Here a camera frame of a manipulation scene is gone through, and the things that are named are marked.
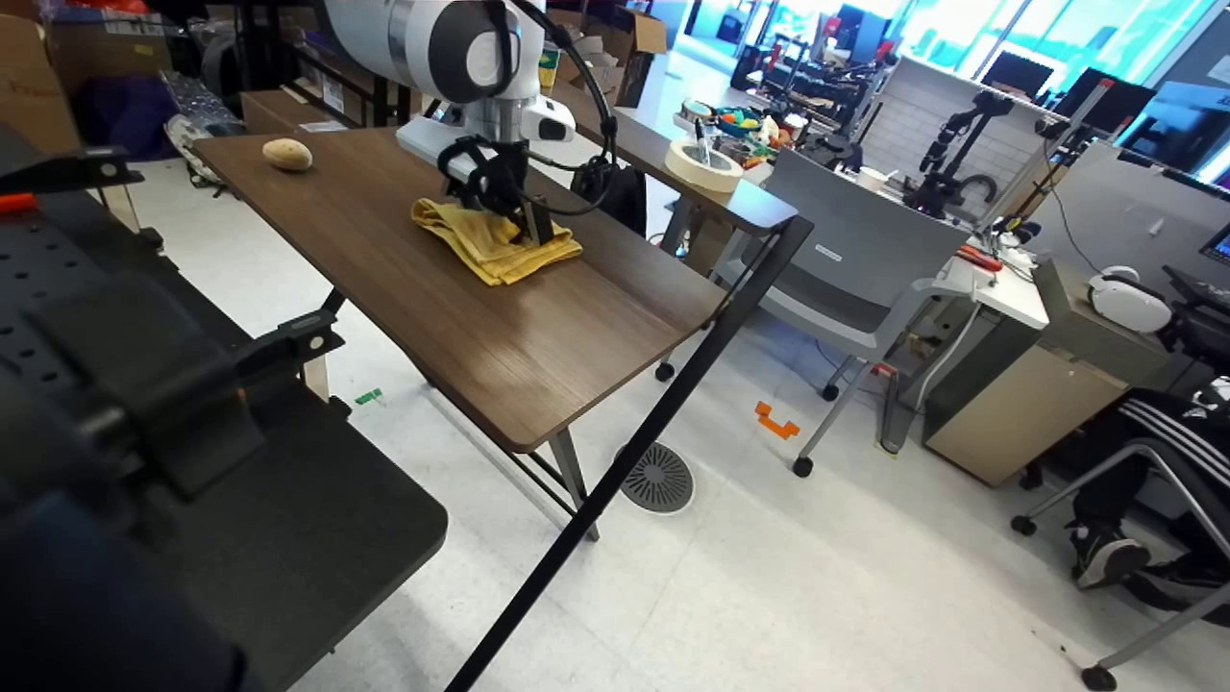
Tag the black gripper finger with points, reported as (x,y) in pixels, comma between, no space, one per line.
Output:
(540,220)
(495,204)

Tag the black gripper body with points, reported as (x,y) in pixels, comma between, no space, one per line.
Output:
(495,175)

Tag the yellow towel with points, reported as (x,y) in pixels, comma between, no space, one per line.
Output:
(502,250)

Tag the beige toy egg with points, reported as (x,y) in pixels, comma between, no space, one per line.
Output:
(287,157)

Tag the small black desk robot arm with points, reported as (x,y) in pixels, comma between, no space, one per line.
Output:
(956,167)

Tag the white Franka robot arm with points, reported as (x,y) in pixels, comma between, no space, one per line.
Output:
(410,43)

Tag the black backpack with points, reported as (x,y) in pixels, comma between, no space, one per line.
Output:
(620,193)

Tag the white tape roll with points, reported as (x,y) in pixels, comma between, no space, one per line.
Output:
(701,167)

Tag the brown wooden desk black legs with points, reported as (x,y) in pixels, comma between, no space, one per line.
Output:
(756,214)

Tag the round grey floor disc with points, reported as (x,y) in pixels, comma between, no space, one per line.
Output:
(654,478)

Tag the grey keyboard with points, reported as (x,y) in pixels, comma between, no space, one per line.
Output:
(196,105)

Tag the grey plastic chair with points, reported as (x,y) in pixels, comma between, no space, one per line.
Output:
(859,244)

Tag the large cardboard box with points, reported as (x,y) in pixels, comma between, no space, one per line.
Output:
(31,90)

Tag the beige filing cabinet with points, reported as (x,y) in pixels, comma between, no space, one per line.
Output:
(1023,410)

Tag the white headset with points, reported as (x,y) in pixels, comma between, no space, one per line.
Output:
(1133,303)

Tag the office chair with black jacket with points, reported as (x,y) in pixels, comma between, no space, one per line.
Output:
(1153,476)

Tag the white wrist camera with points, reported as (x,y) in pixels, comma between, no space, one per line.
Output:
(556,120)

